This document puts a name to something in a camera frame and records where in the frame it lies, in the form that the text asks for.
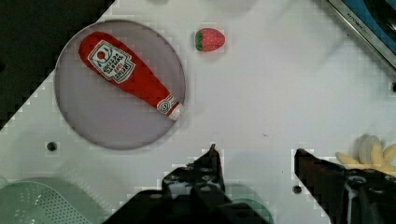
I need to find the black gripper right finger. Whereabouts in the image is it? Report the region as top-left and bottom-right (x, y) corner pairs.
(294, 148), (396, 224)

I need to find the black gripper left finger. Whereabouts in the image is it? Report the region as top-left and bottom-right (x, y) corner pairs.
(162, 144), (225, 199)

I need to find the black toaster oven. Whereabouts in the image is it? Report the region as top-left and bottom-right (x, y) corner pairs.
(324, 0), (396, 69)

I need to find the yellow plush banana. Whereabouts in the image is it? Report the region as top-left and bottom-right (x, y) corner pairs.
(335, 135), (396, 176)

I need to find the grey round plate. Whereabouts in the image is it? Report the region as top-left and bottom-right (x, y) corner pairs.
(54, 20), (186, 149)

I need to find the red toy strawberry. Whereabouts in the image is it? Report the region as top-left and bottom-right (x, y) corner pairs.
(194, 28), (226, 52)

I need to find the red plush ketchup bottle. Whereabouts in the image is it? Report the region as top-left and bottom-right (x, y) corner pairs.
(78, 32), (184, 120)

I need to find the green perforated colander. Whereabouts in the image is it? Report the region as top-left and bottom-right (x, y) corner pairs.
(0, 177), (109, 224)

